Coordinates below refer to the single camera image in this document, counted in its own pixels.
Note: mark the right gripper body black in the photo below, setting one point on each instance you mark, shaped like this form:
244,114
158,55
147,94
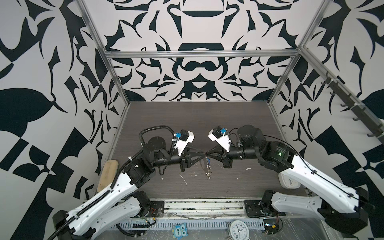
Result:
228,159

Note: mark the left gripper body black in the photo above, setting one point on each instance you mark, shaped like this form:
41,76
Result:
184,160

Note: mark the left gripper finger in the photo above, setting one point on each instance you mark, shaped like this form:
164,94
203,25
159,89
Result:
195,161
194,154

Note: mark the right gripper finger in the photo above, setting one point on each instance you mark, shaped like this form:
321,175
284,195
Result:
217,151
216,157

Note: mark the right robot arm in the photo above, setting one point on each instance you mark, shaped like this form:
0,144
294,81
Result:
339,206

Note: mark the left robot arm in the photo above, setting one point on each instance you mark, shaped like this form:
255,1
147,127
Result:
122,199

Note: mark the white square alarm clock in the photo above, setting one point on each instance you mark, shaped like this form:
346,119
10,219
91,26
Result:
288,183

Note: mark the blue owl toy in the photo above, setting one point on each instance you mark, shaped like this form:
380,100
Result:
180,231

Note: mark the white analog clock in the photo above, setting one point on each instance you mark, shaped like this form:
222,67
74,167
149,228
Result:
238,230

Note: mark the green circuit board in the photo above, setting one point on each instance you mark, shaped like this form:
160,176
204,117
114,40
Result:
272,226

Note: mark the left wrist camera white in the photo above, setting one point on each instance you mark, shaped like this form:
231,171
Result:
182,139

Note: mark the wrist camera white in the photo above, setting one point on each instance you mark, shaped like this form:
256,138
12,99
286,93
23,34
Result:
221,136
182,139

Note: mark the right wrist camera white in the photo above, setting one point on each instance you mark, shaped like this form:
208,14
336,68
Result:
221,136

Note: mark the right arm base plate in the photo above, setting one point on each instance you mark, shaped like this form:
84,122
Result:
255,210

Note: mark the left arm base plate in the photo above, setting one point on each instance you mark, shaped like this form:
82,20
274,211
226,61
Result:
155,209

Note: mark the white slotted cable duct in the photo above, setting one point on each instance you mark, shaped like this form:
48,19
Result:
162,225

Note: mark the black coat hook rail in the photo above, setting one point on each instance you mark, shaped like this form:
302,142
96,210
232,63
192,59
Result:
352,103

